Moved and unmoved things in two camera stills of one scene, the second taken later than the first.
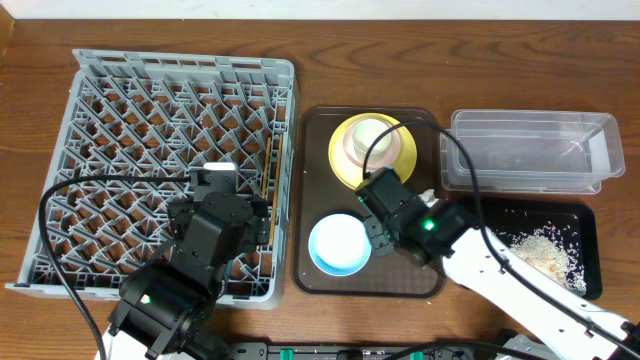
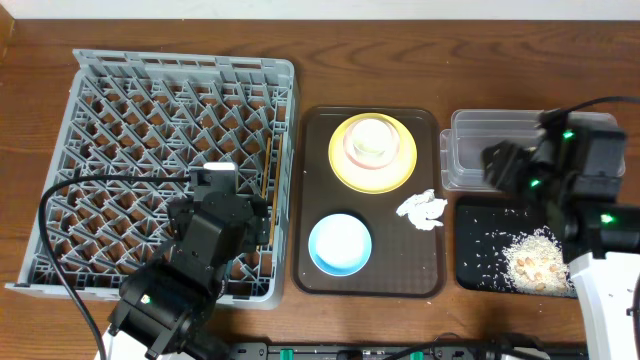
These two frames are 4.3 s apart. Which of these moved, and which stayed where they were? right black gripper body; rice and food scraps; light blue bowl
Moved: right black gripper body
Stayed: rice and food scraps; light blue bowl
